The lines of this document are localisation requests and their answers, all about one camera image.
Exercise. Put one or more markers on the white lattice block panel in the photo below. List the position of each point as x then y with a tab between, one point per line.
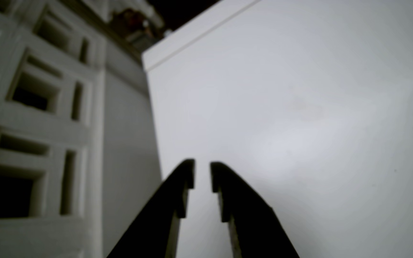
30	118

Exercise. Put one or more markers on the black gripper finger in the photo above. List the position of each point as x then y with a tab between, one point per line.
156	222
253	225

